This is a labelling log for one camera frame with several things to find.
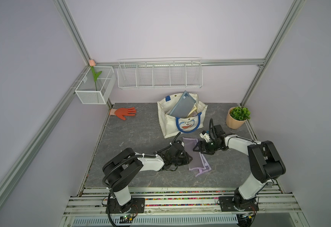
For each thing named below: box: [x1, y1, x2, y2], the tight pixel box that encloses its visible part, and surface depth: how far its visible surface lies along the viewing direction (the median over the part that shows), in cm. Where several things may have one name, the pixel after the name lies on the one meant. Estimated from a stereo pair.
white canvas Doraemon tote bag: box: [156, 90, 209, 139], surface depth 96 cm
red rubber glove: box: [109, 106, 137, 121], surface depth 117 cm
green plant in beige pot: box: [226, 106, 251, 130], surface depth 99 cm
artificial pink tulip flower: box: [88, 59, 103, 92], surface depth 92 cm
